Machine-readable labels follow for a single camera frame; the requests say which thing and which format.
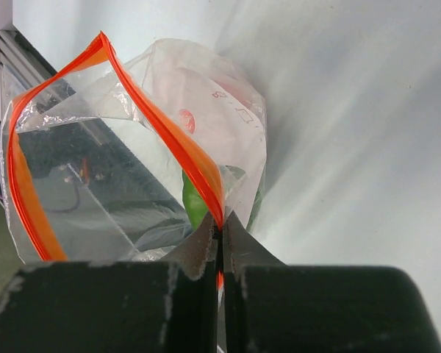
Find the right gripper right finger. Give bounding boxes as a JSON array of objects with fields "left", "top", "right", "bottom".
[{"left": 222, "top": 214, "right": 441, "bottom": 352}]

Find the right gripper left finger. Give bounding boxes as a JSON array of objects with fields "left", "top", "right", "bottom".
[{"left": 0, "top": 215, "right": 219, "bottom": 352}]

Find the green bell pepper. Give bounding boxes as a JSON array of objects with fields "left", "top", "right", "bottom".
[{"left": 182, "top": 165, "right": 264, "bottom": 230}]

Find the clear orange zip bag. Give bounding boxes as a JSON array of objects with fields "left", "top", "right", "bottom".
[{"left": 0, "top": 35, "right": 267, "bottom": 263}]

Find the aluminium front rail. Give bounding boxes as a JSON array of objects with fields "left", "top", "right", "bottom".
[{"left": 0, "top": 29, "right": 57, "bottom": 112}]

